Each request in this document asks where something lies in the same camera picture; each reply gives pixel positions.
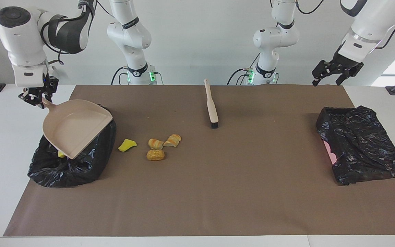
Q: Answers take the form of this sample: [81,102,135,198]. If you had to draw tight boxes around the black left base cable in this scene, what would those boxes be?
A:
[227,53,261,85]

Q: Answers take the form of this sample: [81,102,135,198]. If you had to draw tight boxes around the brown table mat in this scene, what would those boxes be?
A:
[3,85,395,237]

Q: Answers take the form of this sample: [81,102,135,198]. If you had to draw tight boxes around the black base cable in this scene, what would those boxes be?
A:
[111,67,129,85]
[227,53,261,85]

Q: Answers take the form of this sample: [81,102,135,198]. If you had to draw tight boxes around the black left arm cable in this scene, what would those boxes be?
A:
[295,0,395,49]

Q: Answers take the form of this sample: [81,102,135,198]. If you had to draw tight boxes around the yellow sponge wedge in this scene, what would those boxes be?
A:
[118,139,137,152]

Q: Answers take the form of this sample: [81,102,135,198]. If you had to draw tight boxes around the beige plastic dustpan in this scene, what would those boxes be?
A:
[42,98,113,160]

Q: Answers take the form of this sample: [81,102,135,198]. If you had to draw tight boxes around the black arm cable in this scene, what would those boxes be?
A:
[40,0,97,66]
[295,0,395,49]

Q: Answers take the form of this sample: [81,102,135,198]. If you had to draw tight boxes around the black right base cable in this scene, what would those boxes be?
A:
[111,67,129,85]

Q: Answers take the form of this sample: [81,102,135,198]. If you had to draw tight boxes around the beige hand brush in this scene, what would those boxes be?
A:
[204,78,219,129]

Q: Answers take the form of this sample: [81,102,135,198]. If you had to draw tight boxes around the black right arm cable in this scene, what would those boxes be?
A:
[40,0,97,66]

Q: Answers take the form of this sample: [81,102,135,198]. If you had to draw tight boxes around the pink bin with black bag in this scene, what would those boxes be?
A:
[316,106,395,186]

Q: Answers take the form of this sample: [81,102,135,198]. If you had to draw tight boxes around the brown bread roll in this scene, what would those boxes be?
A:
[146,149,165,161]

